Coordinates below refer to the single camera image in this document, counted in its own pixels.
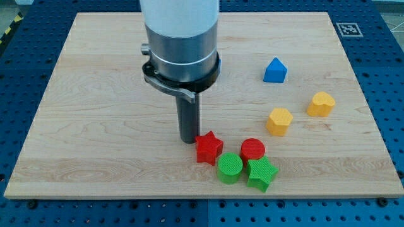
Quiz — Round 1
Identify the green cylinder block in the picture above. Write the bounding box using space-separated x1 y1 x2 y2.
217 153 243 185

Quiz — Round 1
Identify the red star block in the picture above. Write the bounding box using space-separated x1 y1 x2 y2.
195 131 224 166

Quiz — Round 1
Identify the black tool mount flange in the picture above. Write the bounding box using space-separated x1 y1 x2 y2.
142 53 221 104

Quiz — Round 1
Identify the yellow heart block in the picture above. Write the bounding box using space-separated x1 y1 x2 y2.
306 91 336 117

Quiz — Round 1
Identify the blue pentagon house block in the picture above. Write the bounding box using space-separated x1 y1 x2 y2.
263 57 288 83

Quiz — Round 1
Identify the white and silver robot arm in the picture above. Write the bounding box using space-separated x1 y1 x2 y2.
140 0 221 144

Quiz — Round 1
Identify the green star block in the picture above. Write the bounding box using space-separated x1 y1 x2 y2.
247 156 279 193

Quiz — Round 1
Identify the yellow hexagon block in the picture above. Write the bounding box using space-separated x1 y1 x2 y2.
266 108 293 136

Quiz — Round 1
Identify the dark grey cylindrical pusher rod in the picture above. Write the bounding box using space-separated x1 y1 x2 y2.
176 94 200 144

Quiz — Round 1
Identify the red cylinder block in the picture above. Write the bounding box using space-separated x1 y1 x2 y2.
241 138 266 167

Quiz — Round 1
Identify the light wooden board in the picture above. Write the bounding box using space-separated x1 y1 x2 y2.
4 12 403 200

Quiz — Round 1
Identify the white fiducial marker tag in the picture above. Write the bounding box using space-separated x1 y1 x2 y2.
336 22 363 37

